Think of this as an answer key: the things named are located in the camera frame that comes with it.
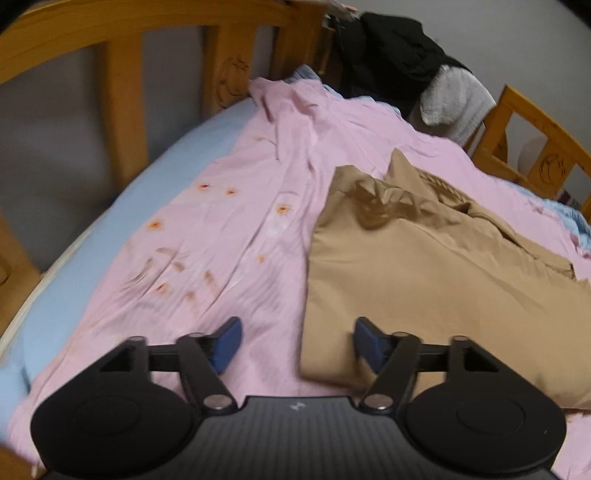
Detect pink flower-print blanket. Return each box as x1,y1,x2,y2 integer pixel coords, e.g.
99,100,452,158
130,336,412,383
7,76,591,480

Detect light blue bed sheet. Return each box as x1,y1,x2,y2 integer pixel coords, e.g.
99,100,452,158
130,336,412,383
0,98,259,407

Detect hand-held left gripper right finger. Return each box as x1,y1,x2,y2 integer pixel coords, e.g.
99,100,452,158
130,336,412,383
353,316,505,414

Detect light blue crinkled blanket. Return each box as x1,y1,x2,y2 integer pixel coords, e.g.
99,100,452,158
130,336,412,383
508,182,591,252

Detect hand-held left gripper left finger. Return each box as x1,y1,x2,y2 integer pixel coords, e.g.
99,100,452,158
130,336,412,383
92,316,243,411

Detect black clothes pile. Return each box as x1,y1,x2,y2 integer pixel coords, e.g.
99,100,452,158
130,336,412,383
331,11,472,126

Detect tan hooded zip jacket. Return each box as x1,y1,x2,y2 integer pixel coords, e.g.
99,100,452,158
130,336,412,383
299,150,591,411

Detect white crinkled cloth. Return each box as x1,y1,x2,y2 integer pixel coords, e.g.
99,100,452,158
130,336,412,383
417,65,498,145

